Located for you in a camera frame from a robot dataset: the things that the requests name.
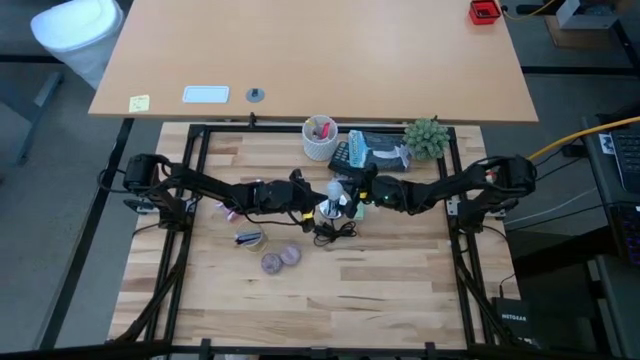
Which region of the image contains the white rectangular card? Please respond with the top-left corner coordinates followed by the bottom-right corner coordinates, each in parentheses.
top-left (181, 85), bottom-right (231, 105)

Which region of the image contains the brown cardboard box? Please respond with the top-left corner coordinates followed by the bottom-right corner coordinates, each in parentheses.
top-left (543, 13), bottom-right (634, 50)

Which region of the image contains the black calculator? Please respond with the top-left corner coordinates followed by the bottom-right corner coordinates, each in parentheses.
top-left (327, 141), bottom-right (359, 176)

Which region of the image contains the black keyboard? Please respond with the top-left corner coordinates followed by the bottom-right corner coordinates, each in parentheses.
top-left (610, 128), bottom-right (640, 194)

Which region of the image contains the tan wooden desk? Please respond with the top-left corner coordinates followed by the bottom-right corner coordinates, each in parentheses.
top-left (88, 0), bottom-right (540, 124)

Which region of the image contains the white ribbed pen cup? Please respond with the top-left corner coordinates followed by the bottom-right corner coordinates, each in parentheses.
top-left (301, 114), bottom-right (340, 162)

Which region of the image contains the black aluminium table frame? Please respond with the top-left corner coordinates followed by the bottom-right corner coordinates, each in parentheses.
top-left (107, 113), bottom-right (521, 360)

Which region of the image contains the white trash bin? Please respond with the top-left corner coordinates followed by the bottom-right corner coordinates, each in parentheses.
top-left (29, 0), bottom-right (125, 91)

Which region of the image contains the grey mounting bracket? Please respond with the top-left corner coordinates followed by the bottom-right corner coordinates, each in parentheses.
top-left (123, 198), bottom-right (161, 214)

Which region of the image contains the grey metal box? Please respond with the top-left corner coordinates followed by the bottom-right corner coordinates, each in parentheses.
top-left (555, 0), bottom-right (621, 30)

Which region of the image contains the black Netgear router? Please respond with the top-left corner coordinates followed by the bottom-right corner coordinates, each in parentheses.
top-left (491, 296), bottom-right (536, 346)

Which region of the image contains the black coiled power cord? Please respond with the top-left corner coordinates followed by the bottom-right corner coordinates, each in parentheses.
top-left (312, 219), bottom-right (359, 247)

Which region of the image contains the pink pencil case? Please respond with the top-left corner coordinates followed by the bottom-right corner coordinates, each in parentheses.
top-left (214, 199), bottom-right (241, 224)

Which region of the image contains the green succulent in pot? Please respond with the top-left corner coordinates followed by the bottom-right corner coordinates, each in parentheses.
top-left (402, 117), bottom-right (451, 161)

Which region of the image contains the yellow sticky note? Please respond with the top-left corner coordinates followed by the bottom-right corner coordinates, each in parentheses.
top-left (128, 93), bottom-right (151, 114)

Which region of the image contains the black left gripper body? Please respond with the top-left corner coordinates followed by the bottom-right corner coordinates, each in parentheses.
top-left (249, 178), bottom-right (314, 216)

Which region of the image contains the teal book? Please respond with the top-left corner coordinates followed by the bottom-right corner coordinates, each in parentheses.
top-left (347, 129), bottom-right (371, 170)

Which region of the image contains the blue backlit keyboard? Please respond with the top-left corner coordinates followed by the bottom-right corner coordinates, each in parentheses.
top-left (612, 204), bottom-right (640, 266)

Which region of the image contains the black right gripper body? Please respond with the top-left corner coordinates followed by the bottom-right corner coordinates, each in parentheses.
top-left (363, 172), bottom-right (416, 214)

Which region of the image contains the white frosted lightbulb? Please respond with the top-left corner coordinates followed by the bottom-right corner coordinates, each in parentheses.
top-left (325, 180), bottom-right (346, 204)

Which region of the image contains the yellow cable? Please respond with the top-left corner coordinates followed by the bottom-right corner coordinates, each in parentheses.
top-left (527, 115), bottom-right (640, 161)
top-left (501, 0), bottom-right (557, 22)

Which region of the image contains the grey desk leg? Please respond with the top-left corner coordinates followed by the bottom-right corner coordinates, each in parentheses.
top-left (14, 69), bottom-right (65, 166)

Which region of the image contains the red plastic box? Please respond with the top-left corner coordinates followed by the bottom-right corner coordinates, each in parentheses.
top-left (468, 0), bottom-right (502, 26)

